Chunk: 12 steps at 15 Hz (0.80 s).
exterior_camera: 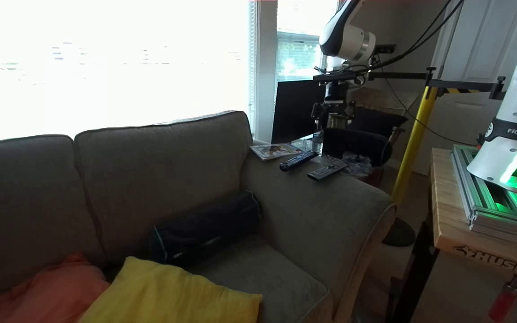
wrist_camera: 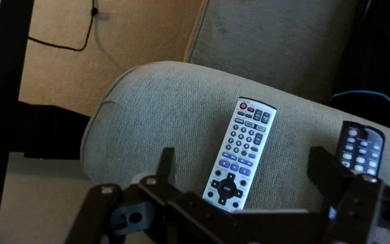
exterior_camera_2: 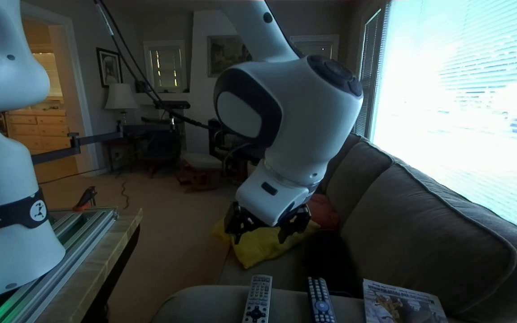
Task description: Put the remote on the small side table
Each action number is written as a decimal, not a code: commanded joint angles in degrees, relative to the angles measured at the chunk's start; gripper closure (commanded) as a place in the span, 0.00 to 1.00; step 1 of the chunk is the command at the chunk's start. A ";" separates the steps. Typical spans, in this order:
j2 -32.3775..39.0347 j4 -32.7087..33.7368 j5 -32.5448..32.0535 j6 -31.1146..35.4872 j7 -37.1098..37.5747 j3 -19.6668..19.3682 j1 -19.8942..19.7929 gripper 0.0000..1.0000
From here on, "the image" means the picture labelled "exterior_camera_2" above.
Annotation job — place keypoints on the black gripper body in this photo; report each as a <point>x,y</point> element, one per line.
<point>259,216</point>

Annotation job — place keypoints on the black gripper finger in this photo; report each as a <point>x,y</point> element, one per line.
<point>291,234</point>
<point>237,231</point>

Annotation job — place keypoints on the silver remote control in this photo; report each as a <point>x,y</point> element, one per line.
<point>259,299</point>

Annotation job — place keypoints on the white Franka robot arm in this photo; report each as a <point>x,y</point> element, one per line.
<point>295,119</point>

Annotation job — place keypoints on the black remote control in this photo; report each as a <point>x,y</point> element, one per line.
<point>320,299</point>

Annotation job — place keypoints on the yellow cloth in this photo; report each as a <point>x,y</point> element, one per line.
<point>264,249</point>

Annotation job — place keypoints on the orange pillow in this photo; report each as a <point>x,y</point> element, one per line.
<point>325,213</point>

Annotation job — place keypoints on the white ottoman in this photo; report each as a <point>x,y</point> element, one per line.
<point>201,162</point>

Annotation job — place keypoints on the dark console table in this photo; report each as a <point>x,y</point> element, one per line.
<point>151,146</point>

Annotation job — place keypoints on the magazine with colourful cover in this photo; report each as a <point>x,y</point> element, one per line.
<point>402,302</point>

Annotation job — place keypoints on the grey-brown fabric sofa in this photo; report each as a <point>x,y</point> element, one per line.
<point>426,240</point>

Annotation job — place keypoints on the aluminium robot mounting plate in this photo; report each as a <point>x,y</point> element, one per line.
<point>72,240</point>

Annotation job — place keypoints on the dark framed painting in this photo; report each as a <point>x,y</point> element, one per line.
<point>224,55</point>

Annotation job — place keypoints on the small white framed window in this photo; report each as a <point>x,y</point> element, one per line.
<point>323,46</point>
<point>165,67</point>

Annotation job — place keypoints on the table lamp white shade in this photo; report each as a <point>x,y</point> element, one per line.
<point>120,98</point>

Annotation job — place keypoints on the large window with blinds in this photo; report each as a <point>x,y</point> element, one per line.
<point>467,101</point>

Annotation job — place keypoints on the wooden dresser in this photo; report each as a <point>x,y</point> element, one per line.
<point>36,132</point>

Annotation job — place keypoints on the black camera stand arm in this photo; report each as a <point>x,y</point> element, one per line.
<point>84,143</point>

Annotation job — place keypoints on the black framed wall picture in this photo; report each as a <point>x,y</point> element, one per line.
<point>110,67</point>

